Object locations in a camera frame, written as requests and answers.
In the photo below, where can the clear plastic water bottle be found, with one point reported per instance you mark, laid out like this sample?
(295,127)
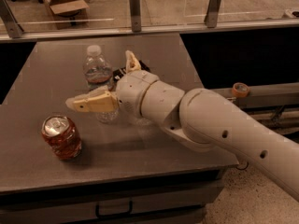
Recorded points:
(97,70)

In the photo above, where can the right metal fence post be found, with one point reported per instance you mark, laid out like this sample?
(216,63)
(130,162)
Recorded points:
(211,18)

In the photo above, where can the black drawer handle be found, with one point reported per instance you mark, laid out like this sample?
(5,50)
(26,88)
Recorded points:
(113,209)

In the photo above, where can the metal fence post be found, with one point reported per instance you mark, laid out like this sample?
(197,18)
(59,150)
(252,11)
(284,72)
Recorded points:
(14,30)
(135,15)
(211,18)

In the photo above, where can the red soda can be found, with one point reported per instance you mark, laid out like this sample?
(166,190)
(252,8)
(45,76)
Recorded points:
(62,135)

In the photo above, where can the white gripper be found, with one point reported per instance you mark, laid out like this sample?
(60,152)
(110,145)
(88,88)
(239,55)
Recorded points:
(132,92)

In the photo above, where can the grey table drawer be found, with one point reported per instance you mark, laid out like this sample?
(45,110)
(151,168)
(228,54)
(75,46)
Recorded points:
(179,204)

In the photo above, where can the black snack bar wrapper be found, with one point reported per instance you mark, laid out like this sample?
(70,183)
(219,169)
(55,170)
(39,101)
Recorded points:
(119,73)

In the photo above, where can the orange tape roll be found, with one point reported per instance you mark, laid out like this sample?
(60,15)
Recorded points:
(240,90)

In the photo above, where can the grey metal side rail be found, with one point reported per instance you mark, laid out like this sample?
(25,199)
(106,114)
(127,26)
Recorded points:
(265,96)

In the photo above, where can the left metal fence post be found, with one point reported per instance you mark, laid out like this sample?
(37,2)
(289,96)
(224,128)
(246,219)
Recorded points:
(14,30)

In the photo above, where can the brown cardboard box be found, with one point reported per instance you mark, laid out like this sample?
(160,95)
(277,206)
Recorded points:
(67,13)

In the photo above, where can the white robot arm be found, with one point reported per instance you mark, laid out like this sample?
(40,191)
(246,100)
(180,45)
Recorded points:
(198,119)

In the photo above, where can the middle metal fence post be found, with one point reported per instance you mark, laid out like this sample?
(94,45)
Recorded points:
(135,15)

